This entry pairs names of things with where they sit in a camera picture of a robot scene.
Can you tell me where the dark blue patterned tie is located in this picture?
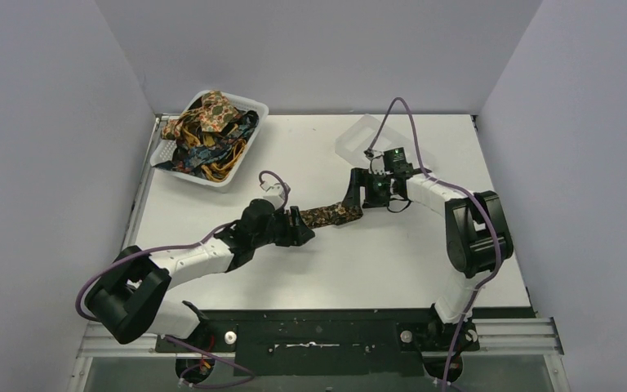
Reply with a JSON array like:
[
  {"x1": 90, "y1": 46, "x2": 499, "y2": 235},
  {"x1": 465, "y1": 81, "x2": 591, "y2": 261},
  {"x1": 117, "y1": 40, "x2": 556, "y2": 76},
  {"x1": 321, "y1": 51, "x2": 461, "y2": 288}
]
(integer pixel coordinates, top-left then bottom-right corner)
[{"x1": 161, "y1": 109, "x2": 260, "y2": 182}]

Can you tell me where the orange paisley tie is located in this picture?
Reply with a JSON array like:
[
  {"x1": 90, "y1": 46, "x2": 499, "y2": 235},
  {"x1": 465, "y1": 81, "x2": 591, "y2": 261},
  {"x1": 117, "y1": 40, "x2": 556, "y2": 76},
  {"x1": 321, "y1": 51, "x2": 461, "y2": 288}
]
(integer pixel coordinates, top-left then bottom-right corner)
[{"x1": 161, "y1": 91, "x2": 243, "y2": 146}]

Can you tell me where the yellow striped tie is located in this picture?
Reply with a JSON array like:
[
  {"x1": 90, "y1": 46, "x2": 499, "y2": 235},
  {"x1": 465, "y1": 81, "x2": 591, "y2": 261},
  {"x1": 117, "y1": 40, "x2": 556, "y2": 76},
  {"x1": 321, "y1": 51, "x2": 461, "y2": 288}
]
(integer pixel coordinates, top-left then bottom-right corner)
[{"x1": 171, "y1": 127, "x2": 253, "y2": 182}]

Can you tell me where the clear compartment tray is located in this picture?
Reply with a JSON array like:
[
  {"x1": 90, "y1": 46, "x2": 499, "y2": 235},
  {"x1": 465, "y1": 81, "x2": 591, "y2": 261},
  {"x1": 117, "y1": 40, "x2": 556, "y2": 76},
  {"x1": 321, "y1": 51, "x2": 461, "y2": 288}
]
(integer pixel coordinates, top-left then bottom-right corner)
[{"x1": 335, "y1": 114, "x2": 419, "y2": 169}]

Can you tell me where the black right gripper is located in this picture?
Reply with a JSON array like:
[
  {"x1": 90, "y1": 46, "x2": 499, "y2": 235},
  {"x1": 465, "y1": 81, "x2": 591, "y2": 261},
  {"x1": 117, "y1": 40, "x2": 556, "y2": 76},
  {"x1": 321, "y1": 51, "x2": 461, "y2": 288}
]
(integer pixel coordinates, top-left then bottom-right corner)
[{"x1": 342, "y1": 167, "x2": 394, "y2": 209}]

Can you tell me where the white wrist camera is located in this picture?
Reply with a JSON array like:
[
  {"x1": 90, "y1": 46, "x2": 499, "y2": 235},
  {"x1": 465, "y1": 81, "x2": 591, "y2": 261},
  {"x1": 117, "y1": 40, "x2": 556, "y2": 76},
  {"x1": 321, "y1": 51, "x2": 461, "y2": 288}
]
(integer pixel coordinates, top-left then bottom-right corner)
[
  {"x1": 365, "y1": 150, "x2": 385, "y2": 175},
  {"x1": 260, "y1": 181, "x2": 290, "y2": 209}
]

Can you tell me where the brown floral tie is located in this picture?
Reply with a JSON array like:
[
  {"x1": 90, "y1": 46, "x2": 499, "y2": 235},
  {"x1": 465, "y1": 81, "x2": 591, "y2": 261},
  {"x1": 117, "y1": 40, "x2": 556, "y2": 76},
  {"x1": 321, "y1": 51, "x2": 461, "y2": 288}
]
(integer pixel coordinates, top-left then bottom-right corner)
[{"x1": 300, "y1": 203, "x2": 363, "y2": 229}]

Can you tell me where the white plastic basket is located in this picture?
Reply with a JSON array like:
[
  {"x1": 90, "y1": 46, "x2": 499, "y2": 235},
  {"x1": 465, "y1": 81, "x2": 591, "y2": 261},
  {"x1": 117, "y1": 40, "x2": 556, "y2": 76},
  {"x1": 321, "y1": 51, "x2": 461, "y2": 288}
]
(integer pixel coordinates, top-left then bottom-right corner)
[{"x1": 150, "y1": 91, "x2": 269, "y2": 192}]

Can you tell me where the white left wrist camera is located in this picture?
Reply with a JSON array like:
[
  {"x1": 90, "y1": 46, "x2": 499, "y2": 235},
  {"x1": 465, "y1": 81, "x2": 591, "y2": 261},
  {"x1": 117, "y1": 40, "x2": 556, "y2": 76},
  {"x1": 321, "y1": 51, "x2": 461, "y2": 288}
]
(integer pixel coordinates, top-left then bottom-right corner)
[{"x1": 260, "y1": 181, "x2": 290, "y2": 209}]

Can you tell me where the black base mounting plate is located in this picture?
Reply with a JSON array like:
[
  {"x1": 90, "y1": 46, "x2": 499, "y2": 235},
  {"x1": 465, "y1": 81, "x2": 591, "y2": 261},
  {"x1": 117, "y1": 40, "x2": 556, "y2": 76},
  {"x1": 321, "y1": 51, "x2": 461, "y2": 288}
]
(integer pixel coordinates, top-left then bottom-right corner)
[{"x1": 155, "y1": 309, "x2": 480, "y2": 381}]

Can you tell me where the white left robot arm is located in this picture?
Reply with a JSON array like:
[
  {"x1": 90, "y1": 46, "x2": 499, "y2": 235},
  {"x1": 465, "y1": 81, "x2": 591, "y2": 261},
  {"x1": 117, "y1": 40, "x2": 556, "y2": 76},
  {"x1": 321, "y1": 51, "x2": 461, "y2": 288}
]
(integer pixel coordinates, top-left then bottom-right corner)
[{"x1": 76, "y1": 198, "x2": 315, "y2": 351}]

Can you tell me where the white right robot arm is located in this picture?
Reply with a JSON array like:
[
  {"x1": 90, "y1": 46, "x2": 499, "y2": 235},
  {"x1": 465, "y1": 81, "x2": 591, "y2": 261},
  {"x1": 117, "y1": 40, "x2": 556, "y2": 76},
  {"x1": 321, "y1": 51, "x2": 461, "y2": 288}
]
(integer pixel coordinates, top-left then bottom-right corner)
[{"x1": 341, "y1": 148, "x2": 514, "y2": 324}]

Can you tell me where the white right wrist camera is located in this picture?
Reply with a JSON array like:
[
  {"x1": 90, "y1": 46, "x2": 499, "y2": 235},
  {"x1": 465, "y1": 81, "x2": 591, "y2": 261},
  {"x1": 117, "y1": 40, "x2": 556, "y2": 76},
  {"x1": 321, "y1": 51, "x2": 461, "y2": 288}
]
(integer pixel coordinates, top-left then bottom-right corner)
[{"x1": 365, "y1": 150, "x2": 385, "y2": 175}]

